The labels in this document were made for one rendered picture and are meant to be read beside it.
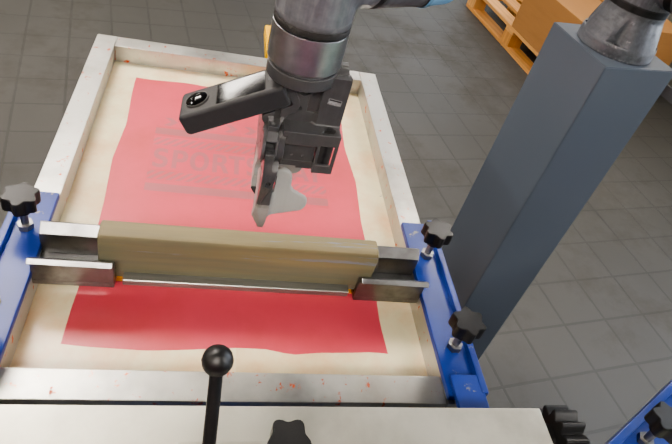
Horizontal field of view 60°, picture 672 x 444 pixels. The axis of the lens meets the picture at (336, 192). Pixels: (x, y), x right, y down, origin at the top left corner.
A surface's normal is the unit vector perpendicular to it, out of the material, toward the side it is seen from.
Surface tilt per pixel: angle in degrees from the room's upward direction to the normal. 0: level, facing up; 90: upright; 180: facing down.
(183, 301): 0
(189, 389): 0
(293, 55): 91
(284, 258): 90
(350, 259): 90
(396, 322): 0
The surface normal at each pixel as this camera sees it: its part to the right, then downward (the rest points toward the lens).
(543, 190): 0.28, 0.68
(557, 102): -0.93, 0.03
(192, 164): 0.22, -0.73
